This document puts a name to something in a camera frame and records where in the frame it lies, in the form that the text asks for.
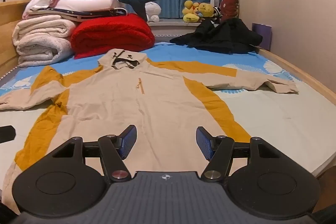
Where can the white plush toy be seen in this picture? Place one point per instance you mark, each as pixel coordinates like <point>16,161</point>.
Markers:
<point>152,11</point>

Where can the dark red bag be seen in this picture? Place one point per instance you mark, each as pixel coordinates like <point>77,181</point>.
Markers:
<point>229,7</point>

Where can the beige and mustard hooded jacket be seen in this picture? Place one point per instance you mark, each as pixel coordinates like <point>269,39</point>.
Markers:
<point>157,98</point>

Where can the red fleece blanket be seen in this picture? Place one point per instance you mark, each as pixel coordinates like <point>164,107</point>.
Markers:
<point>110,32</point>

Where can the navy patterned folded bedding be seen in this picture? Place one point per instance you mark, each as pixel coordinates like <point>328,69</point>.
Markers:
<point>105,13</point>

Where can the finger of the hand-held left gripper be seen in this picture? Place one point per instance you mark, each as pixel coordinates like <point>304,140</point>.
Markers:
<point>6,134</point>

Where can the purple box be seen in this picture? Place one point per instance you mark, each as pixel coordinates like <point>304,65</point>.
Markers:
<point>262,36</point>

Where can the white pillow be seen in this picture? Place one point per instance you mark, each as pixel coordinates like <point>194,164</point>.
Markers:
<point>89,3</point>

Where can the yellow plush toy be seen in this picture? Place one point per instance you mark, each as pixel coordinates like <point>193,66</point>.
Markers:
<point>189,12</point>
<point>206,10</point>

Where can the black and white striped plush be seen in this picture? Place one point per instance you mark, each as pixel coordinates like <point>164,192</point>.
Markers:
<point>216,14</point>

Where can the blue and white floral bedsheet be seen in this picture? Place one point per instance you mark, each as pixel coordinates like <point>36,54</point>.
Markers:
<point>275,129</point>

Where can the black clothing pile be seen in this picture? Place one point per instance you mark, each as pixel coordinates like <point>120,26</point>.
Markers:
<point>223,36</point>

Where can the white folded fleece blanket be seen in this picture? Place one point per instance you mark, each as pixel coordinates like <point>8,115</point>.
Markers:
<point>39,40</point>

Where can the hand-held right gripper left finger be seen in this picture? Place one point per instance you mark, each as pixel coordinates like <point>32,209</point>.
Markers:
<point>128,141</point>

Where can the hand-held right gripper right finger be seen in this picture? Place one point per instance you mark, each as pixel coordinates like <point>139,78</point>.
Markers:
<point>204,142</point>

